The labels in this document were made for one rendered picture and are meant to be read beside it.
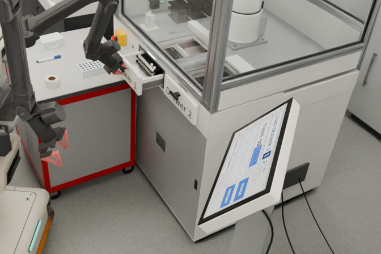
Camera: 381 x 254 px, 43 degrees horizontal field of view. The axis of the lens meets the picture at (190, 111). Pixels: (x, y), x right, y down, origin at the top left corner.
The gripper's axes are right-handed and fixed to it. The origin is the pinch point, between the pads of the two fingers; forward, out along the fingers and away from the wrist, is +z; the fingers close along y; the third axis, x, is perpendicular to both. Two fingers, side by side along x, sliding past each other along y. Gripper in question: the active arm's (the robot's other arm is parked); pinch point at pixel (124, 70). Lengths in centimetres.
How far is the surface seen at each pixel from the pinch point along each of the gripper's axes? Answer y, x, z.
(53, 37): -18, 62, -4
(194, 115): 8.7, -42.7, 12.5
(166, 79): 11.3, -16.3, 9.7
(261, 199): 12, -116, -25
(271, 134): 27, -93, -9
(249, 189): 11, -109, -22
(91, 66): -13.0, 26.1, 2.7
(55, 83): -28.9, 19.7, -12.6
